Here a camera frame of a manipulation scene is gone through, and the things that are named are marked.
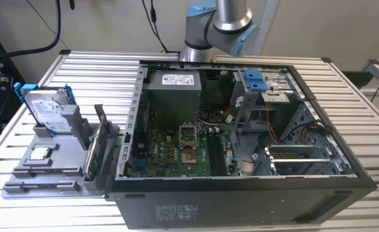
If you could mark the blue disk carrier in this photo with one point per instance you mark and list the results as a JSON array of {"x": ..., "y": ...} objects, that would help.
[{"x": 28, "y": 86}]

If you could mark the grey metal drive cage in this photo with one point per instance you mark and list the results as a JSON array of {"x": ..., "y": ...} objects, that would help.
[{"x": 272, "y": 96}]

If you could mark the grey parts rack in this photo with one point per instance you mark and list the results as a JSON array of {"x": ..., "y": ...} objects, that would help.
[{"x": 65, "y": 154}]

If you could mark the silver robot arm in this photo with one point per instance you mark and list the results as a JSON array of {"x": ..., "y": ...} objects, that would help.
[{"x": 231, "y": 17}]

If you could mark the silver CPU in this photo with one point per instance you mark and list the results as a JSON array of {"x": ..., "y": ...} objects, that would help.
[{"x": 38, "y": 154}]

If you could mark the grey metal disk bay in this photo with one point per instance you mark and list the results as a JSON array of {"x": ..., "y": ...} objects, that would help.
[{"x": 300, "y": 160}]

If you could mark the black RAM slot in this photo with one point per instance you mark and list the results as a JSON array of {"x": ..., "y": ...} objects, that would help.
[
  {"x": 215, "y": 154},
  {"x": 211, "y": 154}
]

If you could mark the grey power supply unit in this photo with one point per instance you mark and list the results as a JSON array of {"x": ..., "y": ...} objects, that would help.
[{"x": 173, "y": 104}]

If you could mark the small black hanging object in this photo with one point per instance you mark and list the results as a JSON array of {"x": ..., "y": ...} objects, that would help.
[{"x": 70, "y": 4}]

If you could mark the silver hard disk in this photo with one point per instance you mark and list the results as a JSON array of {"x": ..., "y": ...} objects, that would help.
[{"x": 44, "y": 108}]

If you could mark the black PC case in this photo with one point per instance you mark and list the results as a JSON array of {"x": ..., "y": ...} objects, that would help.
[{"x": 208, "y": 205}]

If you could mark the CPU socket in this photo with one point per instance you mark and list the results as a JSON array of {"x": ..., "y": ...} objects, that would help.
[{"x": 189, "y": 157}]

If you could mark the green motherboard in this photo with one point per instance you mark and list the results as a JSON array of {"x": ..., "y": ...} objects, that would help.
[{"x": 160, "y": 149}]

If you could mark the black table corner cap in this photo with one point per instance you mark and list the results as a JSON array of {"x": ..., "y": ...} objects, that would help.
[
  {"x": 326, "y": 60},
  {"x": 65, "y": 52}
]

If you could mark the blue plastic drive latch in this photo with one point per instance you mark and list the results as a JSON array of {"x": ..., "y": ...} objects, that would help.
[{"x": 253, "y": 79}]

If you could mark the black rectangular panel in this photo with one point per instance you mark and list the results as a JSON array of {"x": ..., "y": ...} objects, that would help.
[{"x": 356, "y": 79}]

